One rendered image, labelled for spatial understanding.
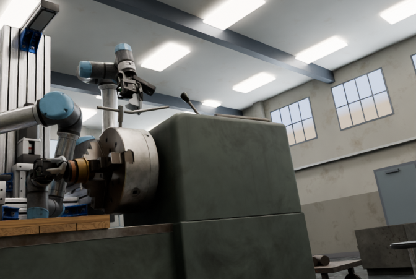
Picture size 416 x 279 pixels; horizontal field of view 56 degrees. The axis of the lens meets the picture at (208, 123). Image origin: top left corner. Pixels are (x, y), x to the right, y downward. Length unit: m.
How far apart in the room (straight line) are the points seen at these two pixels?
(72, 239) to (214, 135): 0.61
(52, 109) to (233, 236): 0.84
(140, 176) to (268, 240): 0.54
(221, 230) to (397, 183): 10.03
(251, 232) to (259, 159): 0.29
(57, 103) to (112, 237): 0.63
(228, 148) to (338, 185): 10.61
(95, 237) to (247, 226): 0.55
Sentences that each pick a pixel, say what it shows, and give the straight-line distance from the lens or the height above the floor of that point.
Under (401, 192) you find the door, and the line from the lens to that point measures 11.24.
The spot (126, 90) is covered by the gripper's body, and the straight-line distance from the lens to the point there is 1.63.
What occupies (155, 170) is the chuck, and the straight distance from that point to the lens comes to 1.36.
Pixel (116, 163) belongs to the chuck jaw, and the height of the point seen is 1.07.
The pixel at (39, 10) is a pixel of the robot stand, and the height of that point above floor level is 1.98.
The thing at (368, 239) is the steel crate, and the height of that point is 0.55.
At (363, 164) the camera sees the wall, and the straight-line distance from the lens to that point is 11.70.
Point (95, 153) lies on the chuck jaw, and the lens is 1.49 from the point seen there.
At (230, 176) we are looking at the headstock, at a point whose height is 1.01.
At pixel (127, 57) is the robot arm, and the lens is 1.74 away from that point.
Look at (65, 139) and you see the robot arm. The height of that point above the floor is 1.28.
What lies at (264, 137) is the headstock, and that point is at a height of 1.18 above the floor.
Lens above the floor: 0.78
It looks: 17 degrees up
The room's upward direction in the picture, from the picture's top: 7 degrees counter-clockwise
